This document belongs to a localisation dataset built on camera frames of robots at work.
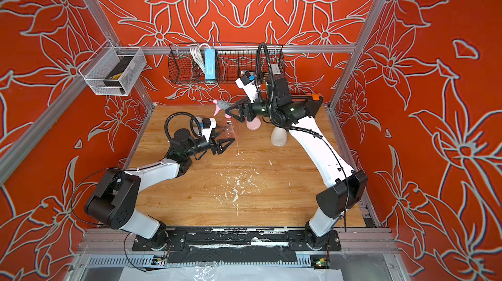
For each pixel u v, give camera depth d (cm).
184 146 66
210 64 90
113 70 83
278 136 96
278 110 53
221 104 68
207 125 68
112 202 44
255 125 105
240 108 59
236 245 73
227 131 81
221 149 73
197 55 85
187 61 97
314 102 97
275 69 92
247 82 59
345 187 41
